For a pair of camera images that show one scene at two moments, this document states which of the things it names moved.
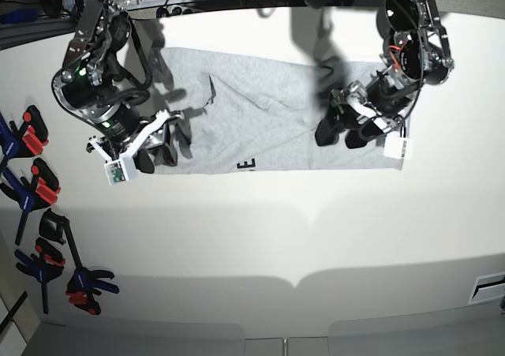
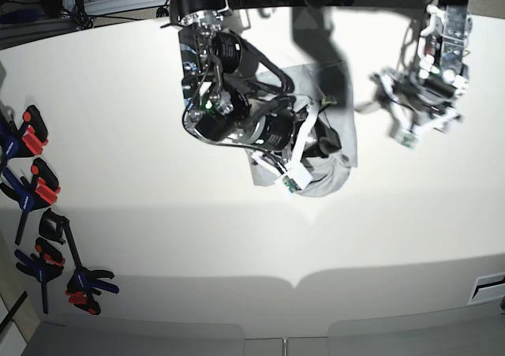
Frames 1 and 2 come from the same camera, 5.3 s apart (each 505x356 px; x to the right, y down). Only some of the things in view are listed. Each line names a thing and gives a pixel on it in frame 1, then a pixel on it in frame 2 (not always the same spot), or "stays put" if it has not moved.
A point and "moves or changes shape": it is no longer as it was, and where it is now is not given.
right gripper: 354,95 -> 411,105
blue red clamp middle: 40,191 stays put
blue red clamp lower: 46,267 stays put
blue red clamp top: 29,141 stays put
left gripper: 158,133 -> 286,155
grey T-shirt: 247,114 moves or changes shape
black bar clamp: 87,282 stays put
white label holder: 488,287 stays put
